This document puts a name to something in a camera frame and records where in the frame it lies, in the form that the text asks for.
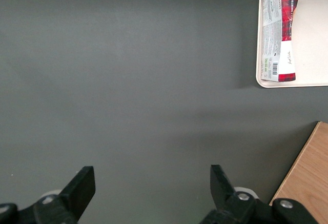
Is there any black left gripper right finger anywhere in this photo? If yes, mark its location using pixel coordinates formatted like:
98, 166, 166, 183
199, 164, 276, 224

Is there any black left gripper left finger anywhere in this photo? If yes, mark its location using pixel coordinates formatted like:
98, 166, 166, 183
33, 166, 96, 224

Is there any red cookie box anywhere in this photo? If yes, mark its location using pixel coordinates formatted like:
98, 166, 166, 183
259, 0, 302, 83

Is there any beige plastic tray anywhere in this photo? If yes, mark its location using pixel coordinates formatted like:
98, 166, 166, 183
255, 0, 328, 89

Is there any wooden drawer cabinet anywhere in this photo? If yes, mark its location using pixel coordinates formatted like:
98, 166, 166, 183
269, 121, 328, 224

